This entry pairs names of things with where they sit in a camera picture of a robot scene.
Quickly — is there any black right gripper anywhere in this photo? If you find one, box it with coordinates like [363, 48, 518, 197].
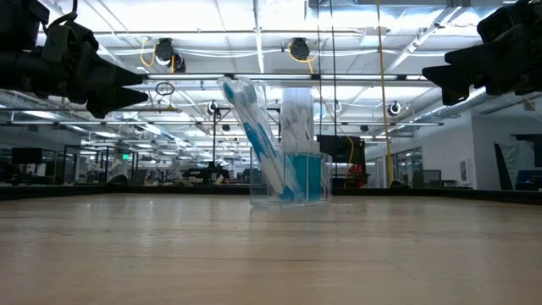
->
[422, 36, 542, 107]

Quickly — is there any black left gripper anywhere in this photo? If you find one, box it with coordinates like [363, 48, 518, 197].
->
[0, 44, 150, 120]

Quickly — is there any dark leaning panel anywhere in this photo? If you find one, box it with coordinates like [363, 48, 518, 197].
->
[492, 133, 542, 192]

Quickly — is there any black screen cart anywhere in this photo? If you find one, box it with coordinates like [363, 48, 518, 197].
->
[317, 134, 368, 190]

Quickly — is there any long ceiling light fixture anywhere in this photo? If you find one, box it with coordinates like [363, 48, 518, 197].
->
[143, 72, 424, 82]

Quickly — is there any clear acrylic organizer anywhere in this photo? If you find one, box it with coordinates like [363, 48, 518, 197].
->
[249, 145, 334, 209]

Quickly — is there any hanging black cable loop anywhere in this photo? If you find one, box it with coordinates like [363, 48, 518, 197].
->
[154, 80, 176, 97]

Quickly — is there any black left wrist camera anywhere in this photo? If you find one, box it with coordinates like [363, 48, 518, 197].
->
[41, 19, 102, 64]

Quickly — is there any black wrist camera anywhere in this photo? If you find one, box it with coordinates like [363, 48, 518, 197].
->
[477, 0, 542, 43]
[41, 19, 102, 64]

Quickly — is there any black ceiling cord reel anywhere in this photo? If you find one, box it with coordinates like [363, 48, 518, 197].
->
[153, 36, 188, 74]

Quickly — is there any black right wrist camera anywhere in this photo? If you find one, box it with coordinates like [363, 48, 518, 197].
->
[477, 0, 542, 43]

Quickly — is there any black left wrist camera cable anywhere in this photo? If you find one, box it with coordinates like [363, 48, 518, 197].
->
[49, 0, 80, 28]

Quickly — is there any yellow hanging cable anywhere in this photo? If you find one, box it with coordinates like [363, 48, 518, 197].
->
[374, 0, 395, 188]

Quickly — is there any black coiled hanging cable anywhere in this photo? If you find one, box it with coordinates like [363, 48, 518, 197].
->
[329, 0, 339, 179]

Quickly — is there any thin black hanging cable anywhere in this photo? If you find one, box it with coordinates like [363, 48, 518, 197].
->
[316, 0, 323, 136]

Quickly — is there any black frame rig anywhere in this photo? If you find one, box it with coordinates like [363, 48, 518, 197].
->
[212, 105, 282, 190]

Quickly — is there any ceiling reel with yellow cord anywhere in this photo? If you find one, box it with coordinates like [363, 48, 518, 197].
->
[287, 36, 315, 74]

